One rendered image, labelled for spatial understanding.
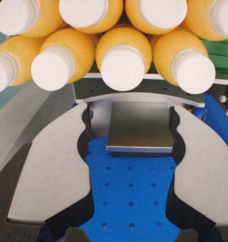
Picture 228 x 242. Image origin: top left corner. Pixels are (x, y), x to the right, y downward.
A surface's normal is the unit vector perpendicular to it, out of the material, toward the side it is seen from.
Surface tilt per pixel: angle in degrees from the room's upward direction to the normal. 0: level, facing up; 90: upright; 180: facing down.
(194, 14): 71
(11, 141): 90
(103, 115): 0
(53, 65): 0
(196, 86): 0
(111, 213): 90
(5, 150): 90
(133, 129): 90
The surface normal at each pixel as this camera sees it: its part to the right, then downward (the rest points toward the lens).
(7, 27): -0.06, 0.53
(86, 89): 0.00, -0.85
